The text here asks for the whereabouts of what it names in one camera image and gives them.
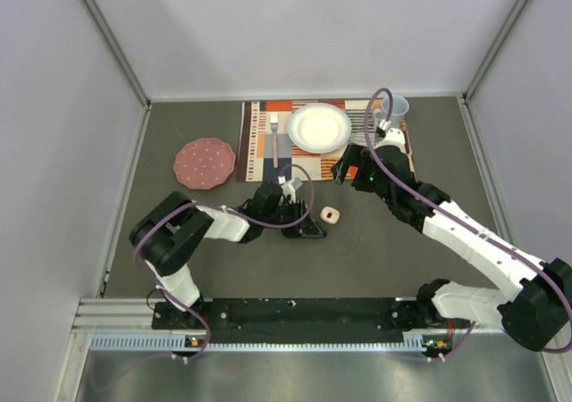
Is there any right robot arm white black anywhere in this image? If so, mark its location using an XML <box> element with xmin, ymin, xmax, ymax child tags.
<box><xmin>332</xmin><ymin>144</ymin><xmax>571</xmax><ymax>352</ymax></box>

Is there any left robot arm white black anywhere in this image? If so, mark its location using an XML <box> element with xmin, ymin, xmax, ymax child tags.
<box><xmin>129</xmin><ymin>177</ymin><xmax>327</xmax><ymax>328</ymax></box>

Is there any pink beige earbud charging case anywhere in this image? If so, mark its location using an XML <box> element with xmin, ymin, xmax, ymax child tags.
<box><xmin>320</xmin><ymin>206</ymin><xmax>341</xmax><ymax>225</ymax></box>

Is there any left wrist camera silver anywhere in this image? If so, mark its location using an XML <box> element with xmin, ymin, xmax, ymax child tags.
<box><xmin>278</xmin><ymin>176</ymin><xmax>303</xmax><ymax>203</ymax></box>

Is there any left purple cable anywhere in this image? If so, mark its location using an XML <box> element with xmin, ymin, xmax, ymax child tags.
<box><xmin>132</xmin><ymin>163</ymin><xmax>315</xmax><ymax>362</ymax></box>

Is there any white plate blue rim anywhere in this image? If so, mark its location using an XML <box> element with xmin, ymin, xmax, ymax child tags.
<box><xmin>286</xmin><ymin>103</ymin><xmax>351</xmax><ymax>155</ymax></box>

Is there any light blue mug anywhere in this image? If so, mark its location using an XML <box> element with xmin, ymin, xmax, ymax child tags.
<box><xmin>373</xmin><ymin>96</ymin><xmax>409</xmax><ymax>128</ymax></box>

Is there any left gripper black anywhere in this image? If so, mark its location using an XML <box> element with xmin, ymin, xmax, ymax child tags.
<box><xmin>262</xmin><ymin>198</ymin><xmax>322</xmax><ymax>239</ymax></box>

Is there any purple cable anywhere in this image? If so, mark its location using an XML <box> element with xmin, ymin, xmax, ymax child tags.
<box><xmin>364</xmin><ymin>88</ymin><xmax>572</xmax><ymax>362</ymax></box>
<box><xmin>132</xmin><ymin>163</ymin><xmax>315</xmax><ymax>362</ymax></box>

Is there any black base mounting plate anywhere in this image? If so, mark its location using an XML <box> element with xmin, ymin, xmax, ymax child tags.
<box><xmin>151</xmin><ymin>297</ymin><xmax>425</xmax><ymax>345</ymax></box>

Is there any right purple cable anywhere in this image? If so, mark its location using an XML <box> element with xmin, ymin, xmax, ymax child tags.
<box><xmin>364</xmin><ymin>88</ymin><xmax>572</xmax><ymax>362</ymax></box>

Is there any pink dotted plate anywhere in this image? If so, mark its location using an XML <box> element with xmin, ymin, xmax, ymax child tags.
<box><xmin>173</xmin><ymin>138</ymin><xmax>236</xmax><ymax>190</ymax></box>

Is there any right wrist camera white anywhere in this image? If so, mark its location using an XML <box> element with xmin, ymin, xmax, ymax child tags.
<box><xmin>374</xmin><ymin>121</ymin><xmax>407</xmax><ymax>154</ymax></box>

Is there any fork with pink handle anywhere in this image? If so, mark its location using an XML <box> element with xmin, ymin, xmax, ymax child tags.
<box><xmin>270</xmin><ymin>112</ymin><xmax>279</xmax><ymax>169</ymax></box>

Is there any colourful patchwork placemat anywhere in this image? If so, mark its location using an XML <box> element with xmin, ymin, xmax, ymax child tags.
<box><xmin>235</xmin><ymin>99</ymin><xmax>416</xmax><ymax>183</ymax></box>

